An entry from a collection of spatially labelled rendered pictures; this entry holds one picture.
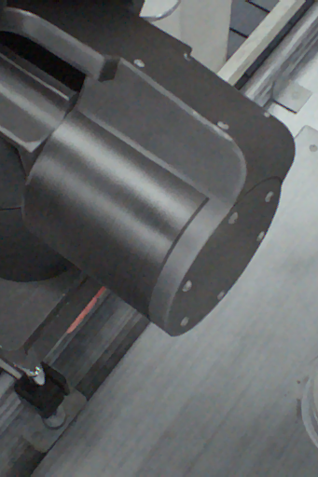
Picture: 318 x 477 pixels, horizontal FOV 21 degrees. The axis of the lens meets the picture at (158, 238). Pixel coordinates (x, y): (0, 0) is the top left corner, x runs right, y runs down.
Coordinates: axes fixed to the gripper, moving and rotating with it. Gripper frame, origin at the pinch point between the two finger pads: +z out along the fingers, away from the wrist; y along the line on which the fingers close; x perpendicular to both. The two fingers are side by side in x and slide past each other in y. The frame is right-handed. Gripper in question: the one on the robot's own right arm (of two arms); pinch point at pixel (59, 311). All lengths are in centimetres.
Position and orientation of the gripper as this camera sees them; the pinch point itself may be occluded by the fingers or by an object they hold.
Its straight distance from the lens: 44.2
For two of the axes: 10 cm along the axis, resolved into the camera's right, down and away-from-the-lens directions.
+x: -8.2, -4.9, 3.0
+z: 0.2, 4.9, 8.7
